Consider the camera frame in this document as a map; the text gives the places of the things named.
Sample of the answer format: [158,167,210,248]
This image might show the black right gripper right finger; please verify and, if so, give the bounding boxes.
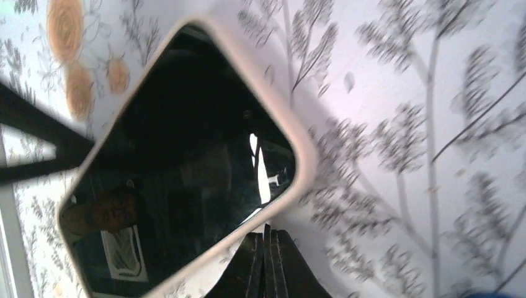
[263,224,331,298]

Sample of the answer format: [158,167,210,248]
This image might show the black phone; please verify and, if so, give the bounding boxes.
[59,24,296,297]

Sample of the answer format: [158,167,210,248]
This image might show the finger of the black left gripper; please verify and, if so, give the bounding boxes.
[1,84,94,183]

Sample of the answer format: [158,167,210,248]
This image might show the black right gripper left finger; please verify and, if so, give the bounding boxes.
[205,232,264,298]

